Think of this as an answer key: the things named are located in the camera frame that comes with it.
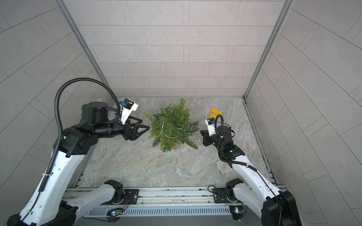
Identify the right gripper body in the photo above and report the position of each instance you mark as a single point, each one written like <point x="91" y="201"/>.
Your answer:
<point x="209" y="140"/>

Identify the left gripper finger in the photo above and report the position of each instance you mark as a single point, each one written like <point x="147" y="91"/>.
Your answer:
<point x="139" y="130"/>
<point x="134" y="120"/>

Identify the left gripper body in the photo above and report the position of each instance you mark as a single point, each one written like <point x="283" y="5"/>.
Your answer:
<point x="127" y="132"/>

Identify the small green christmas tree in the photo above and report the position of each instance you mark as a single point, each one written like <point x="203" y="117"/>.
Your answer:
<point x="159" y="140"/>

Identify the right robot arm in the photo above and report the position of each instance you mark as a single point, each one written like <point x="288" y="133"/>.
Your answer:
<point x="273" y="206"/>

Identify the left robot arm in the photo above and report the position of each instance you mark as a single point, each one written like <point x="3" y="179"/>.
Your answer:
<point x="47" y="207"/>

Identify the yellow plastic triangle stand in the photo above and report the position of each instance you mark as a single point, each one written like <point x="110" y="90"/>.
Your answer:
<point x="214" y="113"/>

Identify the white fluffy plush toy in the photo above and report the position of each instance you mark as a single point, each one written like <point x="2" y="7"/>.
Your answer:
<point x="223" y="167"/>

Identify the right circuit board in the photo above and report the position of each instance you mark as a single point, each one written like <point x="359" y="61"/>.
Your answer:
<point x="237" y="212"/>

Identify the circuit board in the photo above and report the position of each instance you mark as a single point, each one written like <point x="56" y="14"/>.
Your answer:
<point x="115" y="212"/>
<point x="237" y="212"/>

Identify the left circuit board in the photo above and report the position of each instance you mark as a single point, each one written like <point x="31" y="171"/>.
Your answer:
<point x="115" y="212"/>

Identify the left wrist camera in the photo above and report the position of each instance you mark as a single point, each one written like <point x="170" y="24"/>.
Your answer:
<point x="127" y="107"/>

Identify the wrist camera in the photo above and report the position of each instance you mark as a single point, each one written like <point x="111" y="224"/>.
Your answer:
<point x="211" y="126"/>
<point x="127" y="107"/>

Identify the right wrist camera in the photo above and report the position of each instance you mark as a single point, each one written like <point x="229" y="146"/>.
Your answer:
<point x="211" y="126"/>

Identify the aluminium mounting rail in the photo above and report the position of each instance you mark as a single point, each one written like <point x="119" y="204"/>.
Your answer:
<point x="176" y="196"/>

